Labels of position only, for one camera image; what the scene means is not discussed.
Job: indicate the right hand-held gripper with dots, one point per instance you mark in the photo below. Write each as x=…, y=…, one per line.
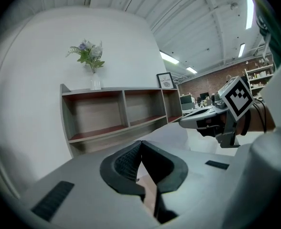
x=237, y=96

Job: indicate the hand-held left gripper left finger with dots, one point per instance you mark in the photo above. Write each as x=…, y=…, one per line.
x=121, y=173

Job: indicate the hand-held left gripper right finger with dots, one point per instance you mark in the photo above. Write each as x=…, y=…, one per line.
x=169, y=173

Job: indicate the beige cardboard piece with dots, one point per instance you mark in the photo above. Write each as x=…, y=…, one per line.
x=150, y=194

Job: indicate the white A4 paper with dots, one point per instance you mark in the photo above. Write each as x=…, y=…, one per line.
x=171, y=135

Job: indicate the person's right forearm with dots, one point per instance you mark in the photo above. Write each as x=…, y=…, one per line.
x=260, y=118

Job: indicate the long ceiling light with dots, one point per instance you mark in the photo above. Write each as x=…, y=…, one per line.
x=191, y=70
x=249, y=8
x=241, y=50
x=169, y=57

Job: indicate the black framed picture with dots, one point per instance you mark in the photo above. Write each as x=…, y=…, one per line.
x=165, y=80

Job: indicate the wooden shelf unit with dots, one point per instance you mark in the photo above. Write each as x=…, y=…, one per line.
x=97, y=111

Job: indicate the white background shelf rack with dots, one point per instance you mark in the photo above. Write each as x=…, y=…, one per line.
x=260, y=79

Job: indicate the clear glass vase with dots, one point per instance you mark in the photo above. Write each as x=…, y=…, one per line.
x=95, y=82

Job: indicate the person's dark green shirt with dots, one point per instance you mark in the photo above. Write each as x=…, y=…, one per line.
x=274, y=32

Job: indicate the white and purple flowers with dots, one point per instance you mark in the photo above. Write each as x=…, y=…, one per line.
x=89, y=54

